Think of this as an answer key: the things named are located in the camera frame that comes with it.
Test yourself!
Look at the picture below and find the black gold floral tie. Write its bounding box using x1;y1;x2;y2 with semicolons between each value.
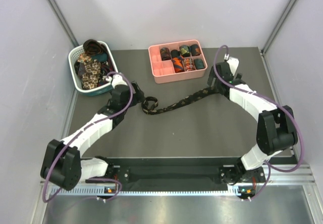
141;87;219;116

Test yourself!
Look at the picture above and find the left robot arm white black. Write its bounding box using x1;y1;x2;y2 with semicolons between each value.
40;81;144;191

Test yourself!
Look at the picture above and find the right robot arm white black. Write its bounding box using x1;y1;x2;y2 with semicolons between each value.
208;60;298;184

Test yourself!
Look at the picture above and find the rolled dark teal tie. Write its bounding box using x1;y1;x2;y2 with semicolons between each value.
194;59;205;70

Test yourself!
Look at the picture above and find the rolled red multicolour tie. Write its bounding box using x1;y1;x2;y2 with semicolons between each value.
183;58;196;72

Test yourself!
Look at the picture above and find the rolled dark green tie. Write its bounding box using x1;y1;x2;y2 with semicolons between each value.
190;44;201;57

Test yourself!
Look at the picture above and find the pink divided organizer box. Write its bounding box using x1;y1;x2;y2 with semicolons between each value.
148;39;208;84

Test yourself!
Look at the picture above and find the rolled orange navy striped tie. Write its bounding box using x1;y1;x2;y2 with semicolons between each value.
172;57;185;73

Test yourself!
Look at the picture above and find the rolled green yellow tie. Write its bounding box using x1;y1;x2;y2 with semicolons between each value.
179;45;191;58

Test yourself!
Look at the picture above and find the rolled maroon patterned tie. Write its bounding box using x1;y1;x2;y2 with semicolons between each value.
159;47;172;61

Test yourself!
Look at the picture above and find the rolled black tie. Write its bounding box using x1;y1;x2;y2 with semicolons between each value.
171;49;181;59

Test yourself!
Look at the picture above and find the brown patterned tie in basket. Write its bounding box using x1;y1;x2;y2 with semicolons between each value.
83;39;107;56

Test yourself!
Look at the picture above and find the teal white laundry basket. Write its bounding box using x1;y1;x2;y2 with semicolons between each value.
68;39;118;96

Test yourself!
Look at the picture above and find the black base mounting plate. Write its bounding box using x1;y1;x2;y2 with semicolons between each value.
85;155;298;192

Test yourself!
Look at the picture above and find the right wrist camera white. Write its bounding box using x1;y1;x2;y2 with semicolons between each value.
224;54;239;76

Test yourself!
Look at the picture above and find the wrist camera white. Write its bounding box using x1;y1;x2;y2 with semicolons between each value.
105;72;127;89
224;54;239;76

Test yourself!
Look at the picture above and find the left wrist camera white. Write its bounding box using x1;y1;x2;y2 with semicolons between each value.
105;72;127;89

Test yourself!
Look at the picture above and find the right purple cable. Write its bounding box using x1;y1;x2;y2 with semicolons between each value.
213;44;305;201

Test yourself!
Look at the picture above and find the aluminium frame rail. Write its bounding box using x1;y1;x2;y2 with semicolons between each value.
40;164;317;197

